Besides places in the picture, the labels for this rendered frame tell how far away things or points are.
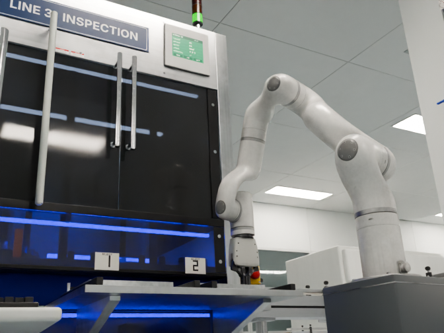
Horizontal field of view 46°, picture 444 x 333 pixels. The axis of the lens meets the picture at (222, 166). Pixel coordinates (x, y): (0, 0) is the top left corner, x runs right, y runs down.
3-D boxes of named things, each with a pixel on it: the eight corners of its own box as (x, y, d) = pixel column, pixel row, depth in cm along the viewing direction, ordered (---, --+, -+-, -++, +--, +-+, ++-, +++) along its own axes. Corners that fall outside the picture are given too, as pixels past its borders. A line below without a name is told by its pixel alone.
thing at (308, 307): (230, 316, 205) (228, 277, 210) (211, 320, 217) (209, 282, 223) (359, 316, 237) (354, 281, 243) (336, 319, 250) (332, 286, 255)
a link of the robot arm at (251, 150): (242, 131, 177) (227, 219, 172) (269, 143, 188) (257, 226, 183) (222, 132, 183) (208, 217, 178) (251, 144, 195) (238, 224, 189)
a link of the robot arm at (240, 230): (247, 232, 187) (248, 241, 186) (226, 230, 183) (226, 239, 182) (259, 227, 181) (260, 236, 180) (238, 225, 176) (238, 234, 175)
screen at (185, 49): (164, 65, 218) (163, 24, 226) (209, 76, 228) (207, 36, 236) (165, 64, 217) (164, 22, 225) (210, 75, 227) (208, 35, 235)
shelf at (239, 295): (44, 311, 171) (45, 305, 171) (228, 312, 204) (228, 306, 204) (84, 292, 132) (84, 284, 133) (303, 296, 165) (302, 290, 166)
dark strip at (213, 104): (214, 272, 198) (206, 89, 227) (224, 273, 201) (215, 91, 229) (215, 271, 197) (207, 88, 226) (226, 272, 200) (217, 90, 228)
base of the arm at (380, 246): (437, 279, 140) (425, 213, 147) (391, 275, 130) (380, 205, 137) (382, 288, 155) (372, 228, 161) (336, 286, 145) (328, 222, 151)
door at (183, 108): (118, 210, 188) (121, 69, 209) (221, 220, 209) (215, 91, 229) (119, 209, 188) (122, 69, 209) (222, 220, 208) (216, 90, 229)
